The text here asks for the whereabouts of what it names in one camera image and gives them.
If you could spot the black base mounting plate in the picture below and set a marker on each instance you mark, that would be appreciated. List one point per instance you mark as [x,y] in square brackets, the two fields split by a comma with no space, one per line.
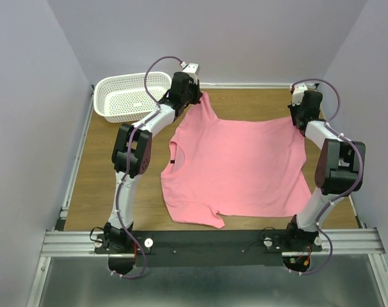
[208,248]

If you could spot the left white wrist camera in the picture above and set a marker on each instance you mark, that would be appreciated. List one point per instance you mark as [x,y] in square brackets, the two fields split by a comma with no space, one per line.
[192,69]

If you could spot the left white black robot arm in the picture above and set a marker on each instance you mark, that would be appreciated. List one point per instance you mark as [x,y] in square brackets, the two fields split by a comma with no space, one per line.
[132,152]

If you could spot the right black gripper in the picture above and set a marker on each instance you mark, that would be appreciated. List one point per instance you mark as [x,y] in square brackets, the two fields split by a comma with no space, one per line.
[292,109]

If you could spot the white perforated plastic basket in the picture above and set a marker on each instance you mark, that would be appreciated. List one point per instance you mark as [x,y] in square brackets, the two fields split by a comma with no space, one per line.
[130,97]

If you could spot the pink t shirt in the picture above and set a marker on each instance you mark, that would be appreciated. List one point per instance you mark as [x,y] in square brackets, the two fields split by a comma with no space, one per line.
[233,168]

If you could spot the aluminium frame rail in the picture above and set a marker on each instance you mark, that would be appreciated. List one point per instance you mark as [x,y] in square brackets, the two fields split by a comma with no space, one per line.
[212,268]

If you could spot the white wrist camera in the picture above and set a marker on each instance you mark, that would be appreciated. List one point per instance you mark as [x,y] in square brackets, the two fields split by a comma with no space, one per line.
[192,69]
[297,91]

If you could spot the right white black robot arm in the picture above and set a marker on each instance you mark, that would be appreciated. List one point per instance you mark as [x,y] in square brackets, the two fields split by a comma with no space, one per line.
[339,170]

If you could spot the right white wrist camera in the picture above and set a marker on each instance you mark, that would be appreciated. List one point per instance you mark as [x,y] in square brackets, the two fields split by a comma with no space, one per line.
[297,91]

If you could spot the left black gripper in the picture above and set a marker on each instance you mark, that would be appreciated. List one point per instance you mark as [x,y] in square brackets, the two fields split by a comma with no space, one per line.
[198,94]

